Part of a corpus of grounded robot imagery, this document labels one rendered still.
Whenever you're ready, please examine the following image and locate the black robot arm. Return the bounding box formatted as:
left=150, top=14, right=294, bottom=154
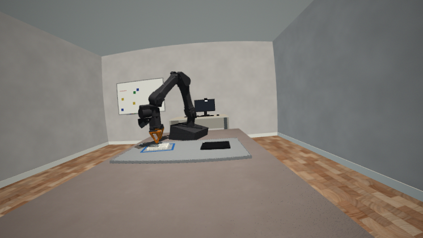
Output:
left=138, top=71, right=202, bottom=129

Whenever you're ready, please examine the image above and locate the white well plate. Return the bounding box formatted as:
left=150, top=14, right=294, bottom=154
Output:
left=147, top=143, right=170, bottom=151

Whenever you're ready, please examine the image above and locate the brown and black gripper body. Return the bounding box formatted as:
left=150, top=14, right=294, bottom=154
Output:
left=149, top=116, right=164, bottom=132

